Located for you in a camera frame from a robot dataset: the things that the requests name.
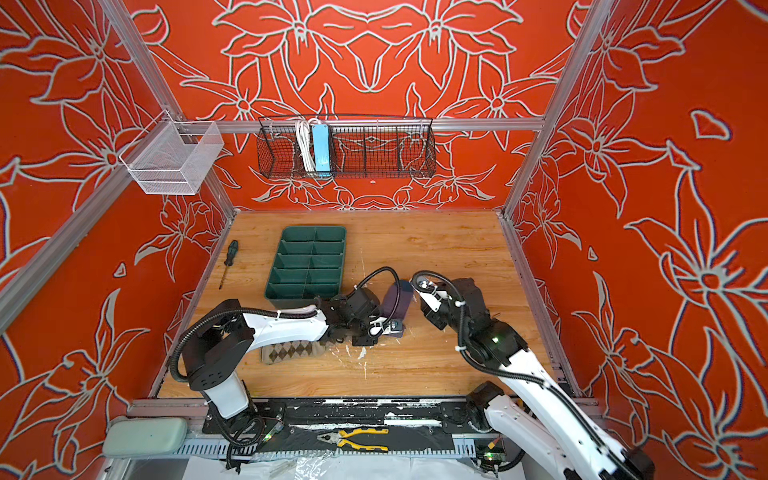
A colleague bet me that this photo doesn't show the purple sock yellow cuff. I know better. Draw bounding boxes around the purple sock yellow cuff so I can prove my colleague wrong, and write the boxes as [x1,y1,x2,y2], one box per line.
[380,280,414,321]

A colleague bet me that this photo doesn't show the green plastic divided tray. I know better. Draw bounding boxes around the green plastic divided tray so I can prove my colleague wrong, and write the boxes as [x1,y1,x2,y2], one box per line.
[264,225,347,309]

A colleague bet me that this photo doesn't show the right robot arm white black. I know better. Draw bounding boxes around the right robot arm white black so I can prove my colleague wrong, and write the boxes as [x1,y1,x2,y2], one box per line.
[411,271,655,479]

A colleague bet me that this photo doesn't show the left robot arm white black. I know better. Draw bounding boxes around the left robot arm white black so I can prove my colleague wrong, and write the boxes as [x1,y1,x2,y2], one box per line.
[167,288,391,420]

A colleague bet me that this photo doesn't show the beige argyle sock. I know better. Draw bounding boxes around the beige argyle sock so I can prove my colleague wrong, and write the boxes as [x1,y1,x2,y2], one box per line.
[261,340,326,365]

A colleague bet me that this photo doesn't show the light blue box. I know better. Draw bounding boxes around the light blue box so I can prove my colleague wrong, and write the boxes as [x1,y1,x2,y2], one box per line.
[312,123,331,177]

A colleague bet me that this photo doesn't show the pale green foam pad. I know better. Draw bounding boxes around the pale green foam pad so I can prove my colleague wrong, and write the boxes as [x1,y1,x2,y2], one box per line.
[102,417,188,458]

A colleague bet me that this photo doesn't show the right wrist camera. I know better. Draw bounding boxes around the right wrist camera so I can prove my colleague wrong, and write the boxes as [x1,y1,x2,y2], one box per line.
[413,279,449,312]

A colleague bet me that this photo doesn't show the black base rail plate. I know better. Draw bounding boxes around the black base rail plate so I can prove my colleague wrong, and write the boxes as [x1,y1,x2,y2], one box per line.
[202,395,523,436]

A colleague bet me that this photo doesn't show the yellow handle pliers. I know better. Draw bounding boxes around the yellow handle pliers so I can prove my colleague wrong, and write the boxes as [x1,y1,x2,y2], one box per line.
[317,428,389,453]

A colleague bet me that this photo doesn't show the green handle screwdriver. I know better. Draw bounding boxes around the green handle screwdriver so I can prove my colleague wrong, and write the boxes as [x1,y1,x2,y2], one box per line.
[218,240,239,290]

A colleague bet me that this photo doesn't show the white slotted cable duct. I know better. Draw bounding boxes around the white slotted cable duct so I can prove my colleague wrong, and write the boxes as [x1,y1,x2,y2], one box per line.
[160,438,478,462]

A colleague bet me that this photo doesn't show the black wire wall basket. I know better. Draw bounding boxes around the black wire wall basket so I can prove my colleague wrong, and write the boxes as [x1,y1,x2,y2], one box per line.
[256,115,437,180]

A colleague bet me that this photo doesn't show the white cable bundle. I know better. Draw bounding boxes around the white cable bundle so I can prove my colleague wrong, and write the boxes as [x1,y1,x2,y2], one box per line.
[295,118,316,175]

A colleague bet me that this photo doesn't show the white wire mesh basket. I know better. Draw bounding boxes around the white wire mesh basket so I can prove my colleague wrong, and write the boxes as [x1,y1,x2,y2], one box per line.
[119,120,224,195]

